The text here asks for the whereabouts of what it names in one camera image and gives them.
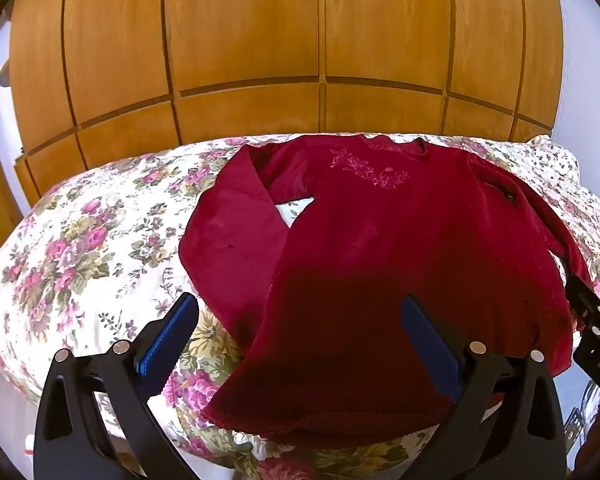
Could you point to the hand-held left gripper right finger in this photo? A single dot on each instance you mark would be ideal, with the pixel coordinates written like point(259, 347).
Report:
point(427, 345)

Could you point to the floral bedspread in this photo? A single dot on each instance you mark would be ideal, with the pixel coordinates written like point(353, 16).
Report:
point(80, 240)

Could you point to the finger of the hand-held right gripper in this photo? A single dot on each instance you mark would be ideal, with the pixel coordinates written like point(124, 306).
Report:
point(585, 305)

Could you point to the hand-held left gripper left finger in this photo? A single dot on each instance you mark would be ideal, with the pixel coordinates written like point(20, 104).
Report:
point(166, 336)

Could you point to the black power strip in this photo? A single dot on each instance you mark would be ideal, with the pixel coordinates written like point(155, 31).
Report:
point(575, 430)

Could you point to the dark red sweater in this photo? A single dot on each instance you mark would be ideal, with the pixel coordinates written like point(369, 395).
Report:
point(355, 240)

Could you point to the wooden wardrobe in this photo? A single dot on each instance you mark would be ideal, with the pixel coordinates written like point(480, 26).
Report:
point(240, 25)

